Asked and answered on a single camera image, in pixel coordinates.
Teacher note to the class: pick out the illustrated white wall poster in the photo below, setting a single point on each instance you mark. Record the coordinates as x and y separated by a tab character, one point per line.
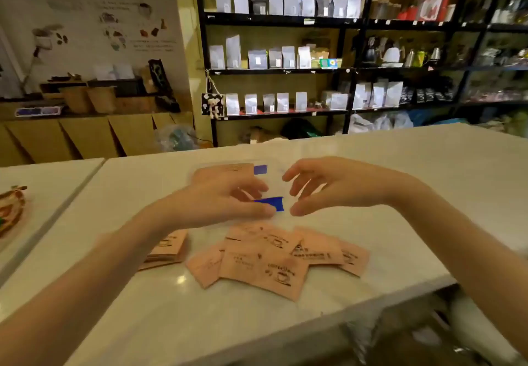
82	15

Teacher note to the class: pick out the black pouch with teddy bear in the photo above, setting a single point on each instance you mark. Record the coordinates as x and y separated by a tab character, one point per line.
212	106

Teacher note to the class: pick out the heap of white plastic bags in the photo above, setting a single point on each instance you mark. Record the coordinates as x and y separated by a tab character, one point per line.
379	123

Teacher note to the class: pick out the brown paper bag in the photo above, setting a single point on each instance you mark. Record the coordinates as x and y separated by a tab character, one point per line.
262	135

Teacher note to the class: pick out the white banner with black letters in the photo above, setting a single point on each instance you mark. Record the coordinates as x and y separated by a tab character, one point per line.
8	69

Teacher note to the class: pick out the white paper sheet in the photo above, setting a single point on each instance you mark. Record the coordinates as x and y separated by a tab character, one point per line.
104	72
123	71

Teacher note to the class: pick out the row of white pouches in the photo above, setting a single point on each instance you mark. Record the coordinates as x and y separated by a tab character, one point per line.
282	102
258	60
275	3

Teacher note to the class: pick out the woven bamboo basket tray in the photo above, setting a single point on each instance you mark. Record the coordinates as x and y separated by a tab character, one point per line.
10	211

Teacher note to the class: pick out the person's right hand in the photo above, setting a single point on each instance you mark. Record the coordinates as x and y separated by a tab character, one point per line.
354	182

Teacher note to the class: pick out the person's right forearm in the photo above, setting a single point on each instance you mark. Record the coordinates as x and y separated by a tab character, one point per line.
474	262

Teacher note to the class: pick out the black plastic bag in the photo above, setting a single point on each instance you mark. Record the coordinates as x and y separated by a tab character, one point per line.
303	128

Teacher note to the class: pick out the clear plastic bag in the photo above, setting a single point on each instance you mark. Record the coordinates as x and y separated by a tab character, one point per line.
177	138

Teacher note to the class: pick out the person's left hand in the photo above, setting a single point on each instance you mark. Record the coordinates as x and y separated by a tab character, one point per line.
214	209

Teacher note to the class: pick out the black patterned bag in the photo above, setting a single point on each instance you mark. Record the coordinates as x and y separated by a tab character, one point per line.
161	85

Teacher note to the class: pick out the clear plastic container blue tape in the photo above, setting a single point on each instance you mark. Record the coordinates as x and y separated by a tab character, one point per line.
270	204

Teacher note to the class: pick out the large white pouch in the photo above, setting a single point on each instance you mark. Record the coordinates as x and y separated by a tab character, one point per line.
394	94
361	95
377	95

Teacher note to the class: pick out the black metal shelf unit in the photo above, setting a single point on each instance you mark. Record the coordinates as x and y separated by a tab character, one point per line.
288	19

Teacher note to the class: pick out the wooden cabinet counter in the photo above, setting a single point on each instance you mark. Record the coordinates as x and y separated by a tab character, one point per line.
82	139

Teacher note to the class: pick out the dark wooden desk organizer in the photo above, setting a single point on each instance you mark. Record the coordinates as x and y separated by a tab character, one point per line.
123	87

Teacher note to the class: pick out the white kettle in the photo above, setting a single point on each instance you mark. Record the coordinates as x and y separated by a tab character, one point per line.
392	55

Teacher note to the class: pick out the person's left forearm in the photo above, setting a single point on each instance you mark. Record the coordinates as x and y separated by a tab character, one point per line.
82	295

